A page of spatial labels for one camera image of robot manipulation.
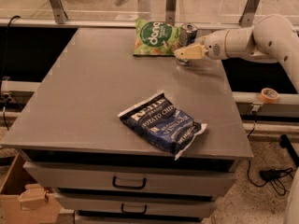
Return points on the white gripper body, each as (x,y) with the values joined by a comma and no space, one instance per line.
(214,46)

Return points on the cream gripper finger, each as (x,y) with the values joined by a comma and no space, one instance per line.
(191,52)

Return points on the silver blue redbull can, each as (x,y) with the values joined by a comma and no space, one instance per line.
(188,33)

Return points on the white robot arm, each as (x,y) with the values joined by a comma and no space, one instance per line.
(271,39)

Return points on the green rice chip bag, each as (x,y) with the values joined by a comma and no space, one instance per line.
(155,38)

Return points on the blue potato chip bag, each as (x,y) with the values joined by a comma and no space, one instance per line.
(159,122)

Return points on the roll of tape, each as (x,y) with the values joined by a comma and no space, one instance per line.
(268,95)

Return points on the grey drawer cabinet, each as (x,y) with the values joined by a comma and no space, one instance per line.
(73,140)

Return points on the cardboard box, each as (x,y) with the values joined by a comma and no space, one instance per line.
(23,200)

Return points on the right metal bracket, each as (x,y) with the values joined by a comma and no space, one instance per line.
(247,17)

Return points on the metal bracket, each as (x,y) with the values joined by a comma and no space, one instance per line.
(58,11)
(247,17)
(170,11)

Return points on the middle metal bracket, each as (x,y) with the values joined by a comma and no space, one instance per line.
(170,11)

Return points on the left metal bracket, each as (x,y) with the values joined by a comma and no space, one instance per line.
(58,11)

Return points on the black power adapter with cable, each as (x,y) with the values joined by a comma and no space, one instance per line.
(272,177)

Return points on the black top drawer handle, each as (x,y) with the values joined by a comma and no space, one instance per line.
(119,183)

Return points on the black drawer handle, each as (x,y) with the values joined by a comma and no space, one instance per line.
(134,209)
(119,183)

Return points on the black lower drawer handle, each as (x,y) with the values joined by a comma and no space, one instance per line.
(134,209)

